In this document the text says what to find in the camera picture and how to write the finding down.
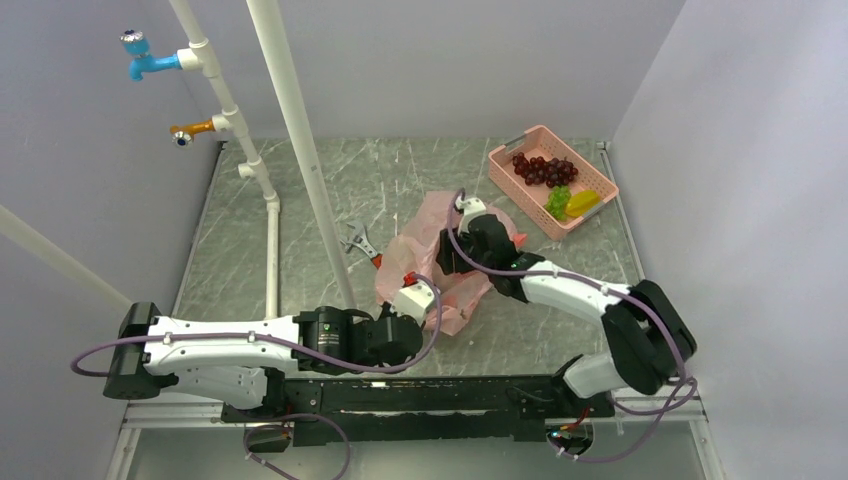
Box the pink plastic bag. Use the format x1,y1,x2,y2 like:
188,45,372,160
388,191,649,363
375,191,492,336

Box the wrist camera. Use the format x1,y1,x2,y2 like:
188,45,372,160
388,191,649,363
454,196,487,233
390,272,435,327

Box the white pvc pipe frame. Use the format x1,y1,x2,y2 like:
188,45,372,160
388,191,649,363
0,0,359,329

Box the green fake grapes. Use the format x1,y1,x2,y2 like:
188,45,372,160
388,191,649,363
544,185,571,222

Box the red handled adjustable wrench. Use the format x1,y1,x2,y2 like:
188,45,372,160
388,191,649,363
340,220,383,269

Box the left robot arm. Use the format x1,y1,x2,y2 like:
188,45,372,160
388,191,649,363
103,302,433,420

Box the orange faucet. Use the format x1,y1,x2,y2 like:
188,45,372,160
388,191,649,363
170,119,216,149

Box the blue faucet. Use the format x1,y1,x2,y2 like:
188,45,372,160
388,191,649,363
120,29,182,82

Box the yellow fake fruit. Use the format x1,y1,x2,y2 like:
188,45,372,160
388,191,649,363
564,190,602,218

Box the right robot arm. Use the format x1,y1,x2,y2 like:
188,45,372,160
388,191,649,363
437,210,697,415

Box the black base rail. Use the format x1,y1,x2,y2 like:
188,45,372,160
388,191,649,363
221,375,614,447

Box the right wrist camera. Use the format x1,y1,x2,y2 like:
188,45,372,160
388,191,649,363
454,196,487,233

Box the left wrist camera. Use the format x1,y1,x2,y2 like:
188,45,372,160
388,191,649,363
390,272,435,327

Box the pink plastic basket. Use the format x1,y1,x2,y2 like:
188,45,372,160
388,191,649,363
488,125,619,240

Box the purple fake grapes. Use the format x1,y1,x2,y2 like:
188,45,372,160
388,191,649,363
511,152,579,189

